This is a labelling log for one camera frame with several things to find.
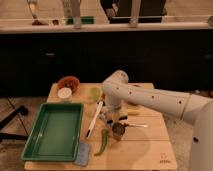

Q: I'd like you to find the green chili pepper toy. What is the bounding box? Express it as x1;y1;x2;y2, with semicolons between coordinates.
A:
94;129;108;156

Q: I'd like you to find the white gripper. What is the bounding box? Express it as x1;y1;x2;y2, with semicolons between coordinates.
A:
106;106;124;121

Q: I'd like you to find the metal measuring cup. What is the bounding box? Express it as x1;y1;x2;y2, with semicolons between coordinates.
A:
112;122;148;140

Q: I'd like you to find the blue sponge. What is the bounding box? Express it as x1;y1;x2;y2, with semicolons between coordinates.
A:
74;142;90;167

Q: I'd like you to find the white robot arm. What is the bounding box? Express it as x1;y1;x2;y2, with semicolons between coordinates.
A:
102;70;213;171

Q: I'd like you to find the black tripod stand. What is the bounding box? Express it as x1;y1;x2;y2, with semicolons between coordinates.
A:
0;106;29;143

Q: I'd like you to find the wooden folding table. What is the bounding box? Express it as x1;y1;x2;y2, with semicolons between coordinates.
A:
24;83;177;171

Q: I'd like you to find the white cup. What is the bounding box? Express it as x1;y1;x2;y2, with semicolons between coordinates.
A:
57;87;72;102

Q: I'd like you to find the green plastic tray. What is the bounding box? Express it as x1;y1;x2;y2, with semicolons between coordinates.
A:
21;103;84;162

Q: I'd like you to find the grey cloth piece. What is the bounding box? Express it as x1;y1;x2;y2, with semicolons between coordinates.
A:
99;107;110;128

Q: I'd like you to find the orange bowl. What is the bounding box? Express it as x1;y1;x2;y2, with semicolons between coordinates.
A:
57;76;80;92

